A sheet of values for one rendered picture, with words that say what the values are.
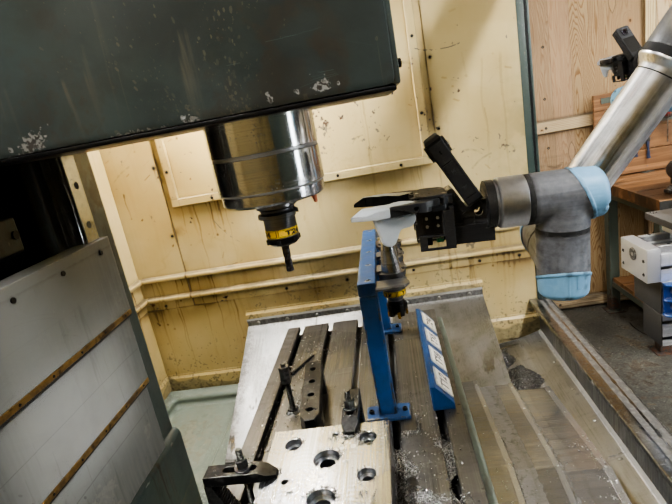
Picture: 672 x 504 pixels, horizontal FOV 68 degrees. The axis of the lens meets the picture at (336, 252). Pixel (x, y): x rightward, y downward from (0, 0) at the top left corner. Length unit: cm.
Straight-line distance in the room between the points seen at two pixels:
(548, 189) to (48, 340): 82
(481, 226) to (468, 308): 111
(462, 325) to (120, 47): 143
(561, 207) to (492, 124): 105
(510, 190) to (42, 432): 81
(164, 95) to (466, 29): 127
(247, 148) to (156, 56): 15
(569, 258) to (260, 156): 46
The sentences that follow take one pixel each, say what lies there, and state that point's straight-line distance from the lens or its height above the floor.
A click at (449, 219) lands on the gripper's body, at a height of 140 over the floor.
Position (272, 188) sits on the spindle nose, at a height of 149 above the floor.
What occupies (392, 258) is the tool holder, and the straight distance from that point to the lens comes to 109.
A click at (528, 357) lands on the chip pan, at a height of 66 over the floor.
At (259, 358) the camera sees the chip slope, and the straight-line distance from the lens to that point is 186.
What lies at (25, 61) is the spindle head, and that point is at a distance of 75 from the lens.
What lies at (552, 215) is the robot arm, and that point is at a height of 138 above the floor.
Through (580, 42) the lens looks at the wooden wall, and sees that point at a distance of 355.
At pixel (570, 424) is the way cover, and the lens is 146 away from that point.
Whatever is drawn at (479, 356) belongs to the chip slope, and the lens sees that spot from 173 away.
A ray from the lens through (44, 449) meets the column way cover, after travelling 98.
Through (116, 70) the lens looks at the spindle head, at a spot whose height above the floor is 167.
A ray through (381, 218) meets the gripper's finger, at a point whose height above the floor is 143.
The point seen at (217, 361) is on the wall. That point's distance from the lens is 210.
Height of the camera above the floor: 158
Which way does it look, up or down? 15 degrees down
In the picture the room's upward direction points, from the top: 11 degrees counter-clockwise
